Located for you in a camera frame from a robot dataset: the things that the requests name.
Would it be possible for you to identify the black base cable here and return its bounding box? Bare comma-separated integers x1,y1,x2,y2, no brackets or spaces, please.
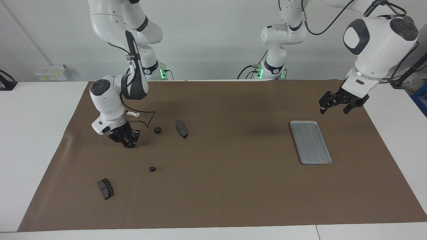
237,50,265,80

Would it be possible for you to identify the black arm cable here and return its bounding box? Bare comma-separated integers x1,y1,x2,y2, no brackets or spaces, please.
300,0,420,89
107,30,156,129

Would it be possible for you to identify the blue box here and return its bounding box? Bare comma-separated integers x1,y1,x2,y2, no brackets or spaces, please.
410,83,427,117

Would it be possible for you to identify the white wall box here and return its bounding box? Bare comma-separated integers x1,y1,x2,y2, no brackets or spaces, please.
35,64,72,81

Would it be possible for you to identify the brown table mat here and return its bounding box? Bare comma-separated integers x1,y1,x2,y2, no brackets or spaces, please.
17,79,427,232

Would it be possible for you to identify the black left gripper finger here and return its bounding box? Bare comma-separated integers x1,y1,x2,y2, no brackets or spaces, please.
343,99,361,115
319,91,336,115

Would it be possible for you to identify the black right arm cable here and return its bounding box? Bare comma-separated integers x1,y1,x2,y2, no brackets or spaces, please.
107,30,156,129

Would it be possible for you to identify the dark grey brake pad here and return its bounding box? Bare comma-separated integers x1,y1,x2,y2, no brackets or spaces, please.
97,178,114,200
176,120,188,139

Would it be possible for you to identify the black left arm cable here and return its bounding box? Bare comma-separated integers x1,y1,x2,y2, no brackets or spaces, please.
300,0,420,89

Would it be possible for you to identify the black clamp object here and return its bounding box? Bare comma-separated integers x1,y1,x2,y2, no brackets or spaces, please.
0,69,18,91

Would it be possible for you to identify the black stand pole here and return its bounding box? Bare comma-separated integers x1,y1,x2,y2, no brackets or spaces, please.
389,58,427,89

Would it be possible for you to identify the silver metal tray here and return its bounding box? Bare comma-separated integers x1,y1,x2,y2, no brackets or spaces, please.
290,120,333,165

